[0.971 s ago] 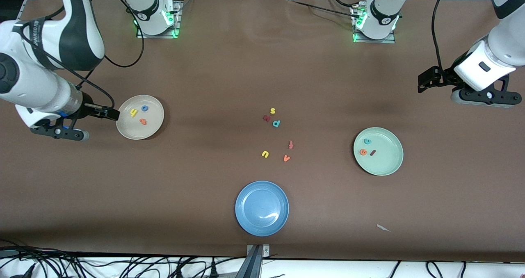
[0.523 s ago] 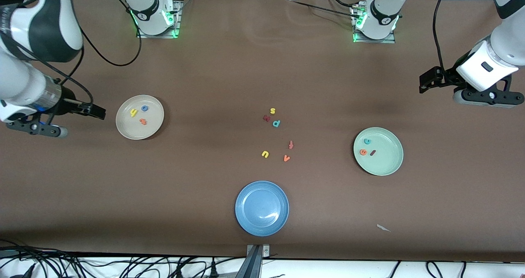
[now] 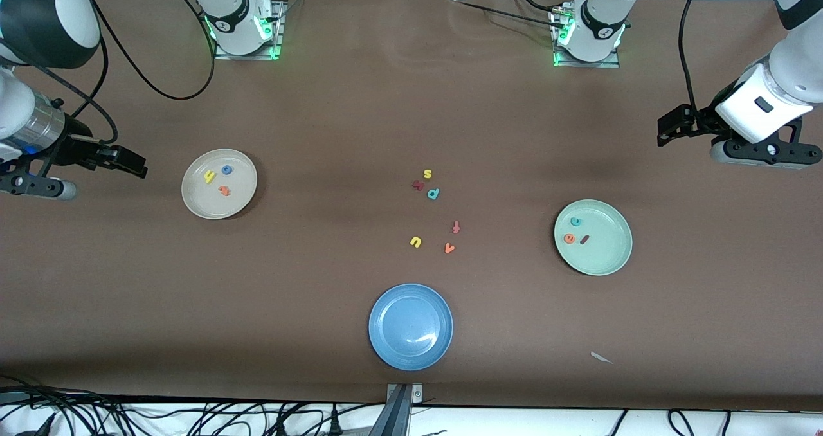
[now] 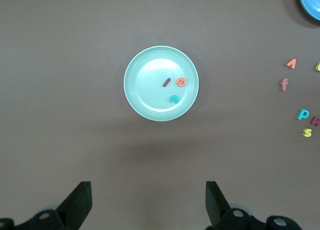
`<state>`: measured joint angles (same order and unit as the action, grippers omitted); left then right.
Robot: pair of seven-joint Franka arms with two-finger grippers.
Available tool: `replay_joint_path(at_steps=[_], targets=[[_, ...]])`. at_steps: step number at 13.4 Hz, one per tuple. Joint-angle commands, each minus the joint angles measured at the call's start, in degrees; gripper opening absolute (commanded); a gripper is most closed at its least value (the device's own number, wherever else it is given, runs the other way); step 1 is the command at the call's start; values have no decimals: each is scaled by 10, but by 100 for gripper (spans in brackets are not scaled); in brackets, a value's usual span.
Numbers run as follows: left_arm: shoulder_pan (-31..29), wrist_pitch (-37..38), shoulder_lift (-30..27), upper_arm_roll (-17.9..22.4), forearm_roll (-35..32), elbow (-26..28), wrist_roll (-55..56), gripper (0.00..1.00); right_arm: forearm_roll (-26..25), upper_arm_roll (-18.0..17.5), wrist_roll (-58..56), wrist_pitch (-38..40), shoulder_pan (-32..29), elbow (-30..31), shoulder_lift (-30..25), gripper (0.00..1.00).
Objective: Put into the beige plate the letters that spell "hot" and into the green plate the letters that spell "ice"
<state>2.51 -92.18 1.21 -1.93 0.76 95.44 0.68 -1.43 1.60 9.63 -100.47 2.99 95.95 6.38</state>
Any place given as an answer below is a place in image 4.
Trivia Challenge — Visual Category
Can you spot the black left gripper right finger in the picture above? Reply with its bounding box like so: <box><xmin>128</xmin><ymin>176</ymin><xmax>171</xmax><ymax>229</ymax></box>
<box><xmin>205</xmin><ymin>180</ymin><xmax>305</xmax><ymax>230</ymax></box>

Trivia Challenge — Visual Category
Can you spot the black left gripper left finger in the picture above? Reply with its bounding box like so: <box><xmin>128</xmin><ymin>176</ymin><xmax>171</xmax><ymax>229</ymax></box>
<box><xmin>0</xmin><ymin>181</ymin><xmax>93</xmax><ymax>230</ymax></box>

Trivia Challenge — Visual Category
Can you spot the teal foam letter p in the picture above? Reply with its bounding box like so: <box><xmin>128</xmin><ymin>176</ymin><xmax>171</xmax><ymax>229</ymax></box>
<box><xmin>296</xmin><ymin>108</ymin><xmax>311</xmax><ymax>121</ymax></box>

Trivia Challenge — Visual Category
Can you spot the light green plate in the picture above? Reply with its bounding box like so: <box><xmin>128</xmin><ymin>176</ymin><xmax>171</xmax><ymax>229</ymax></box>
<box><xmin>123</xmin><ymin>45</ymin><xmax>200</xmax><ymax>123</ymax></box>

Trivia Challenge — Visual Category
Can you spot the orange foam letter v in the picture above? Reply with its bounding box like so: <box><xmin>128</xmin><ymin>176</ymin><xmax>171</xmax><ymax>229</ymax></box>
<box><xmin>285</xmin><ymin>58</ymin><xmax>298</xmax><ymax>70</ymax></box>

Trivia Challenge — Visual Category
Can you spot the blue plate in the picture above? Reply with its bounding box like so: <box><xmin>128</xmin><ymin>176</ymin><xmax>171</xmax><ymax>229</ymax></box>
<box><xmin>297</xmin><ymin>0</ymin><xmax>320</xmax><ymax>22</ymax></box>

